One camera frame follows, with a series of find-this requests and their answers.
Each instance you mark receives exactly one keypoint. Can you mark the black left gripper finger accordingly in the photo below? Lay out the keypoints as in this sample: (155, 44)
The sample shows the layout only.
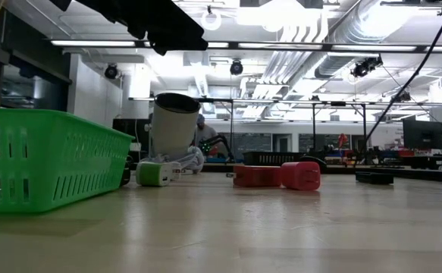
(156, 22)

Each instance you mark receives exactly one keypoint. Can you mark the green plastic basket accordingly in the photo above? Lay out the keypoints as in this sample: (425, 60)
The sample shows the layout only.
(54, 163)

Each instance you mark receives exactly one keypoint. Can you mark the green white USB charger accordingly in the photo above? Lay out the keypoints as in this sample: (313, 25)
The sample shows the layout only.
(152, 174)

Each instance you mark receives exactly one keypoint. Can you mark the red multiport USB charger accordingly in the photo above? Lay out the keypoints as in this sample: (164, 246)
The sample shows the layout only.
(256, 176)

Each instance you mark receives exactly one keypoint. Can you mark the pink cube charger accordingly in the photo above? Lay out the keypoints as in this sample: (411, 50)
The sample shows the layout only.
(300, 176)

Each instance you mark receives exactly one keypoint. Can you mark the black ceiling spotlight cluster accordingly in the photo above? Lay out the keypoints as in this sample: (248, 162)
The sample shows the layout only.
(366, 66)

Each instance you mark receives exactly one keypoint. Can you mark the black background robot arm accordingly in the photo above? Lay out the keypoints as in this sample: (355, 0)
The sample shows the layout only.
(220, 142)

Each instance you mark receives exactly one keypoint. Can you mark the black white plug adapter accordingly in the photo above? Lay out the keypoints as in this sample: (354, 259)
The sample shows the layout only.
(126, 177)

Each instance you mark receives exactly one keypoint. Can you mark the red hanging object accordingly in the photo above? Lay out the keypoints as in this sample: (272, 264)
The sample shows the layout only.
(342, 140)

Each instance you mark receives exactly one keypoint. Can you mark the black computer monitor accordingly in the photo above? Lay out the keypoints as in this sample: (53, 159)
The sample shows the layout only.
(423, 134)

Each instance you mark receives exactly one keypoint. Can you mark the person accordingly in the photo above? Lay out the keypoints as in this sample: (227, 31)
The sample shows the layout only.
(205, 134)

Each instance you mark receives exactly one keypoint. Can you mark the black rectangular object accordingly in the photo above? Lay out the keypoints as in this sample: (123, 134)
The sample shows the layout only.
(374, 178)

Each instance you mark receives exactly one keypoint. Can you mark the pink white wall charger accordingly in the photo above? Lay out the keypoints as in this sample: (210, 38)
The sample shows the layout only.
(176, 170)

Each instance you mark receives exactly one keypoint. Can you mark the black plastic basket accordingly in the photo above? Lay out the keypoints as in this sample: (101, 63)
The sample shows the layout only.
(270, 158)

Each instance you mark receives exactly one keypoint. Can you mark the black metal table frame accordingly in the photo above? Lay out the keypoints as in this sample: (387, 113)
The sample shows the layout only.
(364, 117)

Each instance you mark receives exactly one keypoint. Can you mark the black table edge rail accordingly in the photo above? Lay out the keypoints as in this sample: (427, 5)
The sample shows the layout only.
(425, 173)

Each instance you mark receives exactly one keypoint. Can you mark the silver ventilation duct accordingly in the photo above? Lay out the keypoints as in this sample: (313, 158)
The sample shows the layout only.
(334, 62)

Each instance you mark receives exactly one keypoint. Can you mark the white cylindrical cup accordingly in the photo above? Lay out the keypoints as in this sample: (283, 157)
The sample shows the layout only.
(173, 129)

